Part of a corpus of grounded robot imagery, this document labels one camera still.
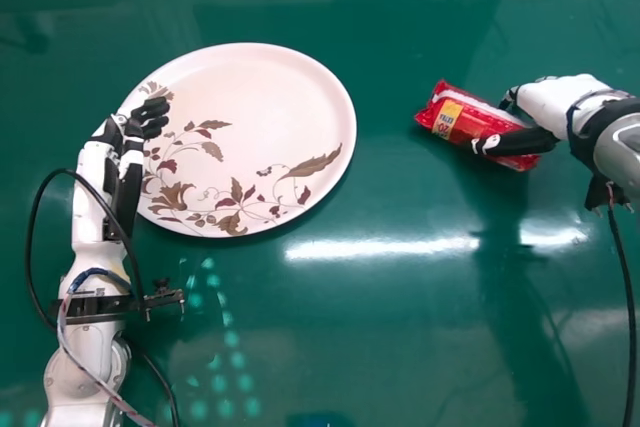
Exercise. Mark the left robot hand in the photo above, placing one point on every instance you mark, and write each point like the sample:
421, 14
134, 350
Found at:
90, 207

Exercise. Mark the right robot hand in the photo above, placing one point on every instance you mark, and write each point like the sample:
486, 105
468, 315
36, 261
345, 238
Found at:
555, 102

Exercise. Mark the red biscuit packet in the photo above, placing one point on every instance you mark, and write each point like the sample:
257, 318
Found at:
460, 122

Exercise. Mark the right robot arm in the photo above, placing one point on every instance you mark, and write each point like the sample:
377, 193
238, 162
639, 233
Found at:
622, 152

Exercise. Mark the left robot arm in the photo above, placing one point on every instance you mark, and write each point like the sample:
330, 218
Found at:
80, 372

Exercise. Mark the plate with brown leaf pattern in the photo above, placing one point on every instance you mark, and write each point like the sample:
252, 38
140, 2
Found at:
250, 112

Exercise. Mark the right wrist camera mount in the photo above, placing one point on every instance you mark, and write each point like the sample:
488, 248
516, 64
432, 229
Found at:
600, 194

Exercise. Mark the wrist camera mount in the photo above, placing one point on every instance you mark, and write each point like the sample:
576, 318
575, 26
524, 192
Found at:
600, 194
100, 309

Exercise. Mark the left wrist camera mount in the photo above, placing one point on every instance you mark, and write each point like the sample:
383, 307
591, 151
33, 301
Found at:
100, 309

